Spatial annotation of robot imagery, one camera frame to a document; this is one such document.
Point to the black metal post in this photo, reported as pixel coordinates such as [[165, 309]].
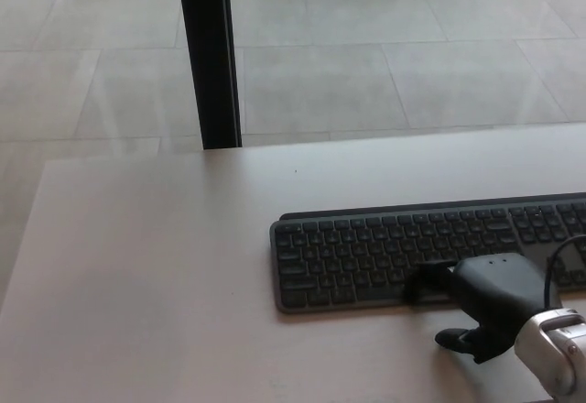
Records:
[[210, 55]]

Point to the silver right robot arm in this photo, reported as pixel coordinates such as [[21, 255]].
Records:
[[556, 352]]

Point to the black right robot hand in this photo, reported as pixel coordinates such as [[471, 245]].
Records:
[[499, 288]]

